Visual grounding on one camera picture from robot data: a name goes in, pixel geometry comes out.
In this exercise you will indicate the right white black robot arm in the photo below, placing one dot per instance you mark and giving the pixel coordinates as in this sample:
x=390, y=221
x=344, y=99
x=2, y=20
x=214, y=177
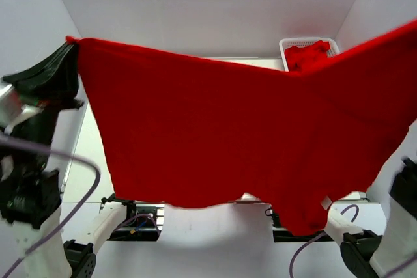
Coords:
x=392, y=254

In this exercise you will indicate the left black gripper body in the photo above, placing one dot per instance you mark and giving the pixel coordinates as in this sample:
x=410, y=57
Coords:
x=40, y=127

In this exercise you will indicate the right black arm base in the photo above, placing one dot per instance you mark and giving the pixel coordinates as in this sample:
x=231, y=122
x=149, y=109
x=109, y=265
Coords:
x=282, y=235

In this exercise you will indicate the white plastic basket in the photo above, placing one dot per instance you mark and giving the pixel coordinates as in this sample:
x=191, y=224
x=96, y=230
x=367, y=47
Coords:
x=303, y=42

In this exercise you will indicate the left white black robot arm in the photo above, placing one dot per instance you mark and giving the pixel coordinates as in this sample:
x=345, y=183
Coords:
x=31, y=205

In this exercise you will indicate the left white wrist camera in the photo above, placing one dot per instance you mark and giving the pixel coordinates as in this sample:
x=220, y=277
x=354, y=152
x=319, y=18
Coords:
x=13, y=111

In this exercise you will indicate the red t shirt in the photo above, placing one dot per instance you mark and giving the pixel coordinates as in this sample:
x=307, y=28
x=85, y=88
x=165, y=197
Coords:
x=195, y=132

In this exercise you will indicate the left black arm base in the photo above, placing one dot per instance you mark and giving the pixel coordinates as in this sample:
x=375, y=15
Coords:
x=145, y=223

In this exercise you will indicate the red shirts pile in basket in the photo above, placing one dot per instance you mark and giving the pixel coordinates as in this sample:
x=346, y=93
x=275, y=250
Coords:
x=299, y=58

